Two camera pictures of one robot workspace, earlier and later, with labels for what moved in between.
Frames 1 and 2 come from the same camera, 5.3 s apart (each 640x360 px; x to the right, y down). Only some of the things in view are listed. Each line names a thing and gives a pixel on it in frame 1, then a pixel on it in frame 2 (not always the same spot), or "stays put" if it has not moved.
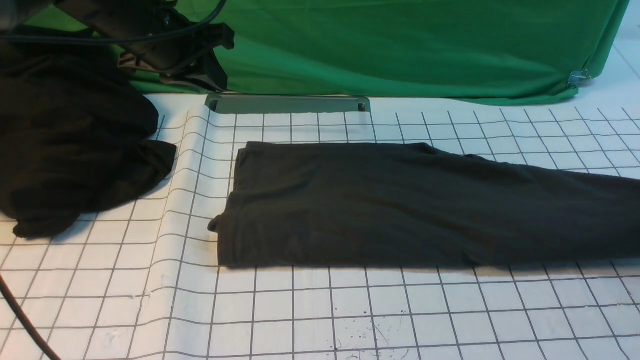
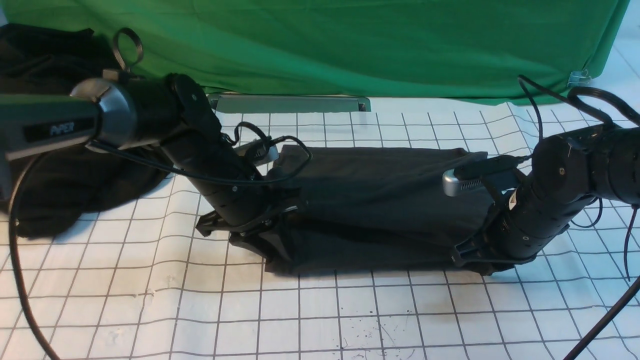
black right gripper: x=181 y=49 to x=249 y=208
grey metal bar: x=244 y=104 stays put
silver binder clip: x=578 y=76 stays put
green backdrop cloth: x=502 y=50 stays put
